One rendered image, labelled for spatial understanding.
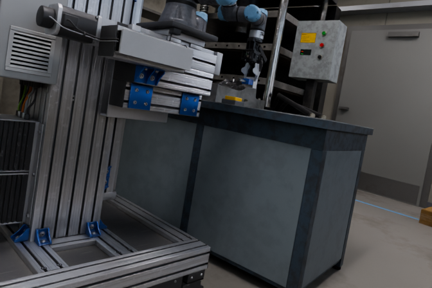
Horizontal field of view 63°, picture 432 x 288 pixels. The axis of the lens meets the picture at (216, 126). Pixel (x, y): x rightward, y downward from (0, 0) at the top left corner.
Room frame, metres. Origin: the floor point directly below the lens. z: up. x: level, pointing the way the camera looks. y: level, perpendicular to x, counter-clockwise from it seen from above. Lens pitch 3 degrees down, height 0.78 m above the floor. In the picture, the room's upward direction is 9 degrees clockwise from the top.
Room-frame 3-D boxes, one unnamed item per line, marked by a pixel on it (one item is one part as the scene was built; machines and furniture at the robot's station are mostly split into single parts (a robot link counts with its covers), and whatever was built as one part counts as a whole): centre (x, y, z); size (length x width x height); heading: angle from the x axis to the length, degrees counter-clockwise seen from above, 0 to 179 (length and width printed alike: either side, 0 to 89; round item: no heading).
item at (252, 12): (1.74, -0.08, 1.25); 0.11 x 0.11 x 0.08; 69
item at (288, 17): (3.18, -0.12, 1.51); 1.10 x 0.70 x 0.05; 53
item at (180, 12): (1.33, 0.20, 1.09); 0.15 x 0.15 x 0.10
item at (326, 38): (2.50, -0.62, 0.73); 0.30 x 0.22 x 1.47; 53
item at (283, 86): (3.17, -0.12, 1.01); 1.10 x 0.74 x 0.05; 53
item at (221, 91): (2.07, -0.02, 0.87); 0.50 x 0.26 x 0.14; 143
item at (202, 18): (1.91, 0.18, 1.20); 0.09 x 0.08 x 0.11; 104
